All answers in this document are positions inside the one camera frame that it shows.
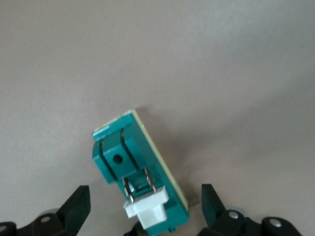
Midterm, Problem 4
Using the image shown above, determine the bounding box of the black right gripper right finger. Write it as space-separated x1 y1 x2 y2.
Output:
198 183 303 236

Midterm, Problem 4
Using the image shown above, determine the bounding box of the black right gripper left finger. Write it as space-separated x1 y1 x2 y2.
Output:
0 185 92 236

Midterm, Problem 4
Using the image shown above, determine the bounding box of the brown paper table cover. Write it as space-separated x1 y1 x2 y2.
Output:
0 0 315 236

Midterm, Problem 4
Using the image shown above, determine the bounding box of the green load switch white handle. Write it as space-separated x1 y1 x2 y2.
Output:
91 108 192 234

